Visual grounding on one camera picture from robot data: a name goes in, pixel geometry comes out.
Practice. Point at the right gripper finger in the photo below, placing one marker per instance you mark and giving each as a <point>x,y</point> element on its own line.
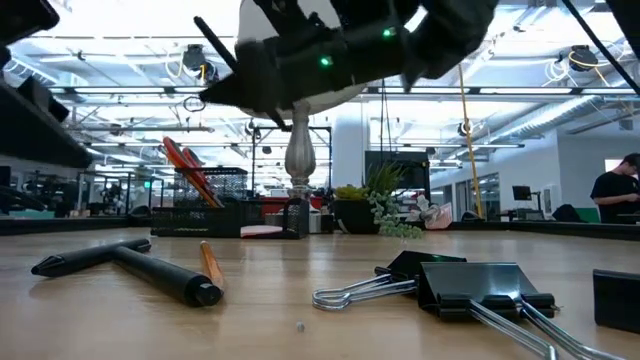
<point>257,75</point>

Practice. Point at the black pen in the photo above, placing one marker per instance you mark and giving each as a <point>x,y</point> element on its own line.
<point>215,42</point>
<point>75,260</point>
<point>165,277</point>

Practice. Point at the orange wooden pencil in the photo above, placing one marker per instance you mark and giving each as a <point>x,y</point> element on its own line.
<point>207,197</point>
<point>212,267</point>

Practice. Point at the pink sticky note pad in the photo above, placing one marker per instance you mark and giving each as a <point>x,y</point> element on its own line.
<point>260,231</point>

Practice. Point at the black binder clip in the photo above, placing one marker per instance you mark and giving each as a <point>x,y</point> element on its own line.
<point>480,285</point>
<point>420,258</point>

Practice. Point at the black box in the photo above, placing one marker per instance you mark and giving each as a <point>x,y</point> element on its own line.
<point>617,300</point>

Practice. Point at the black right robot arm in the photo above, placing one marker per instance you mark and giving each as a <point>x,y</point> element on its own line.
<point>450,35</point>

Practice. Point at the black mesh desk organizer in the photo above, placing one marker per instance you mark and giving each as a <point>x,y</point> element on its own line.
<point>200,222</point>

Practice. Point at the black background workstation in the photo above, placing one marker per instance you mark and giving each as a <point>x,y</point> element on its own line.
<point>50,192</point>

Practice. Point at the white shade silver table lamp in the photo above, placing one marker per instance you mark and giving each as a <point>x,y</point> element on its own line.
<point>300,150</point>

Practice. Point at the red storage bin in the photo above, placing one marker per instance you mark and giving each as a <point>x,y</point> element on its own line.
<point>275,205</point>

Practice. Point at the black screen panel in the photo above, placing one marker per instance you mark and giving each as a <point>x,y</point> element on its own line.
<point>415,175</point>

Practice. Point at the potted succulent plant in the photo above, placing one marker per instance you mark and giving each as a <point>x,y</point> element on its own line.
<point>355,217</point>

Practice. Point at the small black monitor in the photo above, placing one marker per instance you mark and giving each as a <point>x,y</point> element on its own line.
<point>522,193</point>

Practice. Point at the black bag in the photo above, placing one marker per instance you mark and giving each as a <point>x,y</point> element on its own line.
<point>567,215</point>

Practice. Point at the green panel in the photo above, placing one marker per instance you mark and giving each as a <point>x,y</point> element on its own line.
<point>589,216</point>

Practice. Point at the person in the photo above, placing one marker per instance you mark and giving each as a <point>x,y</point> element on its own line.
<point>615,192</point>

